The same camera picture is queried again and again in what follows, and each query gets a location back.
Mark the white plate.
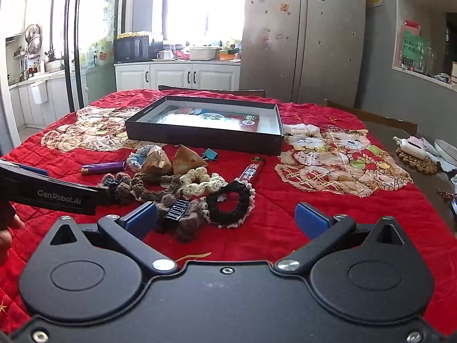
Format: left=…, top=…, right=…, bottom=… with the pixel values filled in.
left=433, top=139, right=457, bottom=173

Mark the red and green paper bag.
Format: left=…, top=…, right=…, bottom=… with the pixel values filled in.
left=401, top=21, right=430, bottom=73

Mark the brown crochet hair claw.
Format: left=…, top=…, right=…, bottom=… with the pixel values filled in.
left=156, top=194, right=212, bottom=244
left=97, top=172, right=133, bottom=207

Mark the red printed blanket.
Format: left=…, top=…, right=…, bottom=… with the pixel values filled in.
left=0, top=89, right=457, bottom=333

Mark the purple lighter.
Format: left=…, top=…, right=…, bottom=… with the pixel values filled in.
left=81, top=161, right=126, bottom=176

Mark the brown triangular pouch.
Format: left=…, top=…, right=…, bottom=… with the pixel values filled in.
left=141, top=145, right=173, bottom=176

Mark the silver refrigerator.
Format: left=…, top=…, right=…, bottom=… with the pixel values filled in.
left=238, top=0, right=369, bottom=108

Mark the white kitchen cabinet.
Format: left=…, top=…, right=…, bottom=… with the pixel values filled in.
left=114, top=62, right=242, bottom=92

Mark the black sliding door frame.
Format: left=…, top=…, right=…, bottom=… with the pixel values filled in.
left=63, top=0, right=130, bottom=112

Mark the brown crochet scrunchie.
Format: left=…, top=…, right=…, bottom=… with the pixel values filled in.
left=130, top=172, right=183, bottom=204

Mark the white plastic container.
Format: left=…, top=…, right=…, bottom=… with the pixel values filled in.
left=189, top=46, right=223, bottom=61

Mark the red black stick packet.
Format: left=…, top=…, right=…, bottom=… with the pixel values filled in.
left=237, top=157, right=265, bottom=187

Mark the cream crochet scrunchie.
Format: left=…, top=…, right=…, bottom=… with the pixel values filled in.
left=178, top=167, right=228, bottom=201

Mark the light blue crochet scrunchie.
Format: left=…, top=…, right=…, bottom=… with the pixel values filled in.
left=126, top=146, right=155, bottom=172

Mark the woven coaster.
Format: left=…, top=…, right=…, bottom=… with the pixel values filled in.
left=394, top=148, right=438, bottom=176

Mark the person's left hand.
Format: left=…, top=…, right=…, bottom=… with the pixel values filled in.
left=0, top=218, right=26, bottom=266

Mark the black tray box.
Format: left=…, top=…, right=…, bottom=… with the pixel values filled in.
left=125, top=95, right=285, bottom=156

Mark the black microwave oven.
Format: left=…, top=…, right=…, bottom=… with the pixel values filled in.
left=113, top=35, right=151, bottom=63

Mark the white hanging bin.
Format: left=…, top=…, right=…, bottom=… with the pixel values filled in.
left=30, top=80, right=49, bottom=105

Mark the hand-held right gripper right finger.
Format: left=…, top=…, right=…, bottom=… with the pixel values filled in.
left=274, top=202, right=408, bottom=276

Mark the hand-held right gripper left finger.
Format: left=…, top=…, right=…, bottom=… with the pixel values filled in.
left=49, top=202, right=178, bottom=276

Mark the orange triangular pouch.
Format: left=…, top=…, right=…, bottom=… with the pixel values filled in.
left=173, top=144, right=208, bottom=176

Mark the white wall shelf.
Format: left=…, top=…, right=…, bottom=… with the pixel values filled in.
left=390, top=0, right=457, bottom=91

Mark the black lace-trimmed scrunchie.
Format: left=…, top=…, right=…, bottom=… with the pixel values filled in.
left=205, top=182, right=257, bottom=230

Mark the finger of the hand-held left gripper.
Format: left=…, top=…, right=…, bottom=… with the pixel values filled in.
left=12, top=164, right=49, bottom=177

